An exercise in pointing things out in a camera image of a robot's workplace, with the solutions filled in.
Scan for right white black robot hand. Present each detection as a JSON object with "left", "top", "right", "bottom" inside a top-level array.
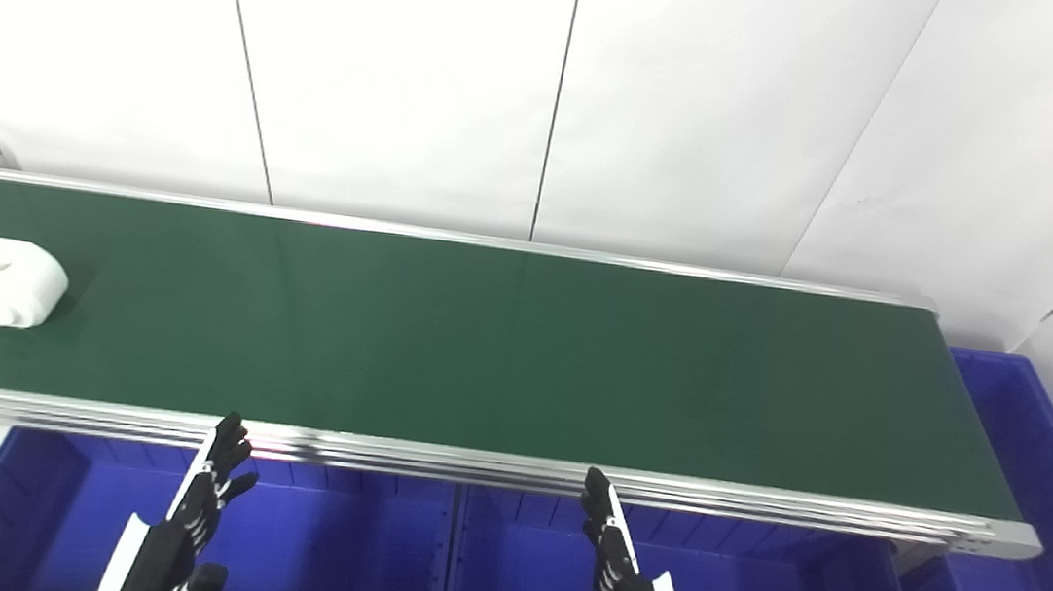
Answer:
[{"left": 570, "top": 466, "right": 709, "bottom": 591}]

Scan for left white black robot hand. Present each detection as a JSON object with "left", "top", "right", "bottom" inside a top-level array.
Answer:
[{"left": 96, "top": 400, "right": 266, "bottom": 591}]

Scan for white round plastic part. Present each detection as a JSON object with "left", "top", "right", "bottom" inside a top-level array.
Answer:
[{"left": 0, "top": 238, "right": 74, "bottom": 335}]

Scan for green conveyor belt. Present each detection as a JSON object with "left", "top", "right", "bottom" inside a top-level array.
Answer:
[
  {"left": 0, "top": 166, "right": 1053, "bottom": 567},
  {"left": 0, "top": 177, "right": 1048, "bottom": 526}
]

